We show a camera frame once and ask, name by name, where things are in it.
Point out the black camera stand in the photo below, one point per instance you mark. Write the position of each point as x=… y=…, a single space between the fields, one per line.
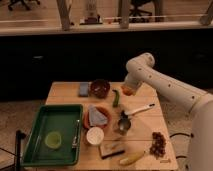
x=19 y=137

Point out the orange apple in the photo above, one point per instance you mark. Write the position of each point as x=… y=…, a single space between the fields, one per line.
x=126 y=91

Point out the grey folded cloth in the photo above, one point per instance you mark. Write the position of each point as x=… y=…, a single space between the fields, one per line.
x=96 y=118

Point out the brown topped sponge block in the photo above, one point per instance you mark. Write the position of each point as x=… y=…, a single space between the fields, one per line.
x=111 y=149

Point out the dark grape bunch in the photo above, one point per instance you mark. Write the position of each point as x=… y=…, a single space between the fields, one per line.
x=158 y=145

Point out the green cucumber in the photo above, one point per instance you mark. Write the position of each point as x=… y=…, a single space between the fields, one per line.
x=116 y=98

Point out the dark red bowl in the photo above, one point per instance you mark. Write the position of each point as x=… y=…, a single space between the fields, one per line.
x=100 y=88

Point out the metal cup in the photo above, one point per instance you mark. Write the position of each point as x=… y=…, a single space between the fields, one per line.
x=124 y=125

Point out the metal fork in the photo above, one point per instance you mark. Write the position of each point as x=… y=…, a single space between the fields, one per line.
x=75 y=139

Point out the green plastic tray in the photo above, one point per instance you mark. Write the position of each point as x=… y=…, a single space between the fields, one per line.
x=60 y=118

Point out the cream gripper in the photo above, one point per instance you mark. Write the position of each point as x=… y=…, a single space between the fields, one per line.
x=133 y=89

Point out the blue sponge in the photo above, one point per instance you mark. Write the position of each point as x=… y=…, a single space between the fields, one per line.
x=83 y=89

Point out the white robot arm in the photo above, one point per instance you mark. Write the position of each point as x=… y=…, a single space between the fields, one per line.
x=194 y=100

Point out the yellow banana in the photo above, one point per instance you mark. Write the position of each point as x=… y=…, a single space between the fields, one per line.
x=131 y=158

